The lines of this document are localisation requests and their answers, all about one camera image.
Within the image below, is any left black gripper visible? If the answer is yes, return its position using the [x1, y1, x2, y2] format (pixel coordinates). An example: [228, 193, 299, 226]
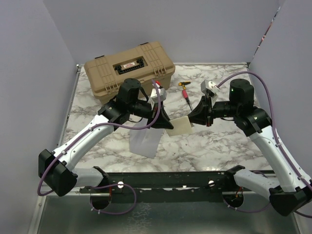
[129, 100, 174, 129]

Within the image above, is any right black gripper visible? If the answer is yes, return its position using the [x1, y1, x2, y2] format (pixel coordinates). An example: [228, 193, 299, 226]
[184, 94, 240, 127]

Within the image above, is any cream letter card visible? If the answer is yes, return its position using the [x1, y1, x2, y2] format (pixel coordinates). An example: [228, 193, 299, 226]
[166, 116, 193, 137]

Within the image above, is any grey translucent envelope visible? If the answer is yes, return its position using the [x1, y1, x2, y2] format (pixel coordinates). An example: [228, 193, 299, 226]
[129, 128, 164, 158]

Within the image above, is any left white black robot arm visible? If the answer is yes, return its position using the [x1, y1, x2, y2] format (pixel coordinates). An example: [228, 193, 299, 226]
[37, 78, 173, 196]

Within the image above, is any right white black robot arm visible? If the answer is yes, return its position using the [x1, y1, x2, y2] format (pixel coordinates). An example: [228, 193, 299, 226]
[188, 79, 312, 216]

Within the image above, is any tan plastic toolbox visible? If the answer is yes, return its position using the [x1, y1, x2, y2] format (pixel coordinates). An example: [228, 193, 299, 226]
[84, 41, 176, 104]

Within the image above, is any red handled screwdriver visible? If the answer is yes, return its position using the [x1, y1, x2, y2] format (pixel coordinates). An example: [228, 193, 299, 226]
[182, 89, 193, 111]

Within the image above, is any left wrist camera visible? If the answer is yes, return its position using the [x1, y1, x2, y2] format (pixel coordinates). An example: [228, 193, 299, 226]
[149, 81, 167, 105]

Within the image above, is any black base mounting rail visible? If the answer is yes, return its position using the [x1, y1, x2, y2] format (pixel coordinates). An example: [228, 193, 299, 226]
[79, 171, 241, 203]

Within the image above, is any aluminium frame rail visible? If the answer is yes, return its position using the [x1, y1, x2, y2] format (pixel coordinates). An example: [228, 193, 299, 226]
[27, 64, 83, 234]

